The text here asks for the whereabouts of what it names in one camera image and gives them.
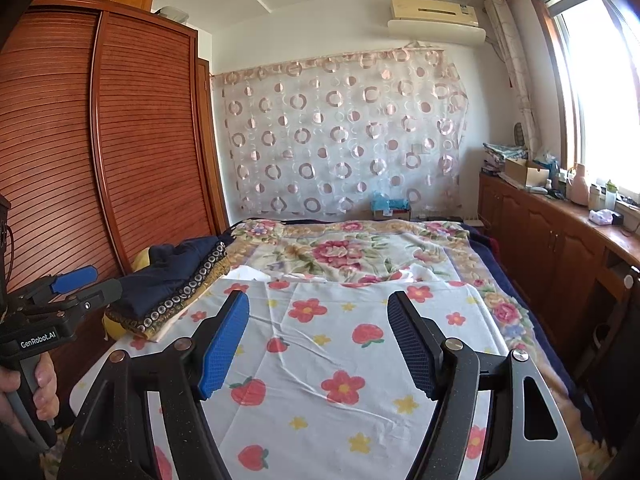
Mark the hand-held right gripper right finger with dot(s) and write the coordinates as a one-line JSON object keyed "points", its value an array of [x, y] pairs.
{"points": [[415, 350]]}

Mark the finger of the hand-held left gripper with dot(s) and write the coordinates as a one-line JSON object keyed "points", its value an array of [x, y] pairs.
{"points": [[75, 280], [100, 295]]}

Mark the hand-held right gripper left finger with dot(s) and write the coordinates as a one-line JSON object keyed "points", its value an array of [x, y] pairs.
{"points": [[222, 350]]}

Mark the navy printed t-shirt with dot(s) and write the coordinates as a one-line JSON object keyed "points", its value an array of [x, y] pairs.
{"points": [[165, 270]]}

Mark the person's left hand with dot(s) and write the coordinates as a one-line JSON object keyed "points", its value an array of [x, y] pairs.
{"points": [[47, 385]]}

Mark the dark circle-patterned pillow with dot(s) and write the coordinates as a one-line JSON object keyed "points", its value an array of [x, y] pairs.
{"points": [[175, 302]]}

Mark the white strawberry print sheet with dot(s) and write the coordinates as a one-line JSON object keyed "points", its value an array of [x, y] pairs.
{"points": [[340, 340]]}

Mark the floral blanket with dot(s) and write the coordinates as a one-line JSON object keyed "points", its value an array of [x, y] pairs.
{"points": [[340, 250]]}

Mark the slatted wooden wardrobe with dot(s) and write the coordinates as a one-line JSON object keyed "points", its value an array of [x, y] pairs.
{"points": [[145, 150]]}

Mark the blue plastic package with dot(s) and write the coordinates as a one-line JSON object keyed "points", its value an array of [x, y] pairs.
{"points": [[390, 204]]}

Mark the wooden sideboard cabinet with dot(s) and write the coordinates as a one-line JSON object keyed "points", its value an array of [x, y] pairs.
{"points": [[540, 230]]}

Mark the wooden chair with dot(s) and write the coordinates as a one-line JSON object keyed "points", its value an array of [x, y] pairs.
{"points": [[605, 330]]}

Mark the cardboard box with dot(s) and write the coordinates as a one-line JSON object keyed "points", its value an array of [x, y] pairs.
{"points": [[530, 175]]}

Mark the stack of printed cloths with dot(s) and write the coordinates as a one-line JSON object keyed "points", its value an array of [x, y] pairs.
{"points": [[505, 151]]}

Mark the blue bottle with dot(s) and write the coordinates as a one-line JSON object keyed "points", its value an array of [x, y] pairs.
{"points": [[553, 174]]}

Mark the circle-patterned sheer curtain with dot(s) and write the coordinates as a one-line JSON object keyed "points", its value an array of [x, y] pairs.
{"points": [[340, 135]]}

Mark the pink thermos jug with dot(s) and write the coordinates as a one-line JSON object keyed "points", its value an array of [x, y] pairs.
{"points": [[580, 187]]}

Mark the white bottle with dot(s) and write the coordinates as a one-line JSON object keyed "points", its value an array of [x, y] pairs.
{"points": [[595, 197]]}

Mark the grey figurine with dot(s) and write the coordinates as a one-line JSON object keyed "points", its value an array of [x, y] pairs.
{"points": [[519, 135]]}

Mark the small black box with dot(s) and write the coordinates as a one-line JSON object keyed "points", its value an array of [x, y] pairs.
{"points": [[617, 218]]}

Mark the green-capped bottle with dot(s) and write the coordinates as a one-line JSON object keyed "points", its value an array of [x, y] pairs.
{"points": [[611, 196]]}

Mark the pale storage box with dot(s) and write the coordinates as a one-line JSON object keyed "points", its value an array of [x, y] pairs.
{"points": [[172, 14]]}

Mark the tied floral window curtain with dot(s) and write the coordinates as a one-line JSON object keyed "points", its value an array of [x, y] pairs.
{"points": [[515, 60]]}

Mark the window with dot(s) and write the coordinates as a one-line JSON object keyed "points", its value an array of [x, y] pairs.
{"points": [[600, 85]]}

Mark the beige air conditioner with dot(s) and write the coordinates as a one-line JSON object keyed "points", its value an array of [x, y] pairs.
{"points": [[435, 10]]}

